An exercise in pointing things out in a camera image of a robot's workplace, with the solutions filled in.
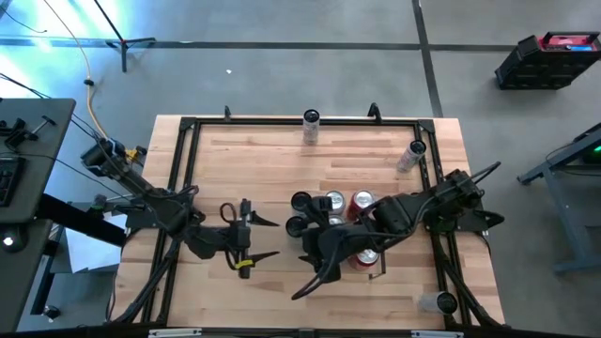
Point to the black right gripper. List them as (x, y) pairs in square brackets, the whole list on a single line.
[(328, 246)]

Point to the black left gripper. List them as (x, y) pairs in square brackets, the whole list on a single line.
[(243, 239)]

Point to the red Coca-Cola Zero can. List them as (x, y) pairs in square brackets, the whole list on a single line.
[(365, 259), (362, 199)]

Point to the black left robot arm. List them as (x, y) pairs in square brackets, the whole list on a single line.
[(136, 183)]

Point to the wooden shelf with black legs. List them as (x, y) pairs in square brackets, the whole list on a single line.
[(277, 239)]

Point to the white paper sheet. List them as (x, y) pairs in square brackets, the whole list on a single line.
[(89, 249)]

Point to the black diagonal desk beam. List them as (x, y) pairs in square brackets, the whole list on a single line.
[(80, 220)]

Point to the black caster wheel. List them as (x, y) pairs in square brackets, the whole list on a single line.
[(50, 312)]

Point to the black desk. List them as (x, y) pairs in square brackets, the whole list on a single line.
[(42, 155), (19, 281)]

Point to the black computer mouse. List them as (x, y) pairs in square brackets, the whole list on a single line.
[(11, 241)]

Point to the black keyboard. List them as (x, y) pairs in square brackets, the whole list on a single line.
[(7, 180)]

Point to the black clamp tools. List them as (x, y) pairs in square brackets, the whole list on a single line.
[(21, 133)]

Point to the black toolbox with red lid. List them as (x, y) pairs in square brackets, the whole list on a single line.
[(540, 70)]

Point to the black device with green light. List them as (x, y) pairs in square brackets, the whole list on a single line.
[(595, 152)]

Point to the black metal table frame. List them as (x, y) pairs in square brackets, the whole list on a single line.
[(328, 121)]

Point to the silver aluminium bracket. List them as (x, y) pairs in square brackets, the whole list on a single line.
[(174, 333), (436, 334)]

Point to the black frame clamp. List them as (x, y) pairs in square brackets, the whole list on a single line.
[(227, 114), (374, 112)]

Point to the grey metal table frame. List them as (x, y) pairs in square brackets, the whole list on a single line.
[(556, 206)]

